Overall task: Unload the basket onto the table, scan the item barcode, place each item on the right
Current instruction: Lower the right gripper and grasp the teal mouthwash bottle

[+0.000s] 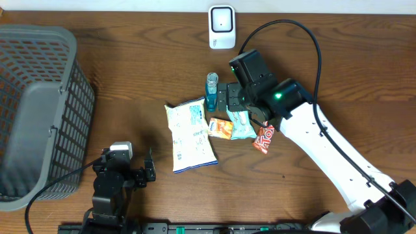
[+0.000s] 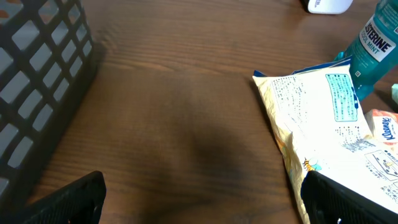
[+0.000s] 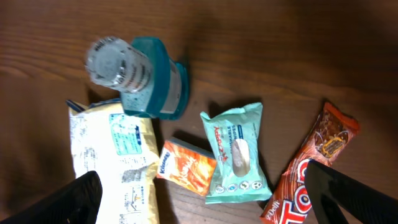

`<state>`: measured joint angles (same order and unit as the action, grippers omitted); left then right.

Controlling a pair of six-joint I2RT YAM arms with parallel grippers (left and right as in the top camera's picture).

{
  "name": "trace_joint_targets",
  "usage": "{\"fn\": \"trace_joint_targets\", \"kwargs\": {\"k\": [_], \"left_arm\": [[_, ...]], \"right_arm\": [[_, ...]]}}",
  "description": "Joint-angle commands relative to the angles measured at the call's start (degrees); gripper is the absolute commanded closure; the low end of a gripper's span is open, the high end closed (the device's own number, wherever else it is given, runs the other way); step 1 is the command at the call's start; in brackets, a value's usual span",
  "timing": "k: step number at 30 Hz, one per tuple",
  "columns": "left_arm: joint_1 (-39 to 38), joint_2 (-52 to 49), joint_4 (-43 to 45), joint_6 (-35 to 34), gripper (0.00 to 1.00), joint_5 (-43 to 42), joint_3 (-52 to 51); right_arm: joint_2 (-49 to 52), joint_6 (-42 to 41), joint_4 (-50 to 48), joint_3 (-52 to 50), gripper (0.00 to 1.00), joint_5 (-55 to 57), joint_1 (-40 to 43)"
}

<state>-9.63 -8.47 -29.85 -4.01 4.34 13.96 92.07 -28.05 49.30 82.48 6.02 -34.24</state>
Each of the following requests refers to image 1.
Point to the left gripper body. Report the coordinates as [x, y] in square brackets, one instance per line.
[138, 178]

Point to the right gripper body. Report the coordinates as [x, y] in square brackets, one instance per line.
[239, 99]

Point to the blue mouthwash bottle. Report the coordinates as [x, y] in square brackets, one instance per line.
[211, 89]

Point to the light blue wipes packet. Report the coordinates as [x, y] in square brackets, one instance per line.
[242, 127]

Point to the small orange tissue pack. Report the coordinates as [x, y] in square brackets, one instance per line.
[220, 128]

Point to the red Top chocolate bar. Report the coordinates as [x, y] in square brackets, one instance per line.
[264, 138]

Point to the white printed refill pouch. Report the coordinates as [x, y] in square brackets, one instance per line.
[191, 147]

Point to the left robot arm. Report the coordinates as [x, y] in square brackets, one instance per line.
[113, 186]

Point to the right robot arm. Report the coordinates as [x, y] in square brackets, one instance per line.
[376, 204]

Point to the white barcode scanner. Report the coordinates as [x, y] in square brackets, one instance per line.
[222, 28]

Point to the grey plastic mesh basket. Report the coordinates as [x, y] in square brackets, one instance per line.
[47, 106]

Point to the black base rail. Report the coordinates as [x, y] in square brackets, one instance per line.
[164, 228]

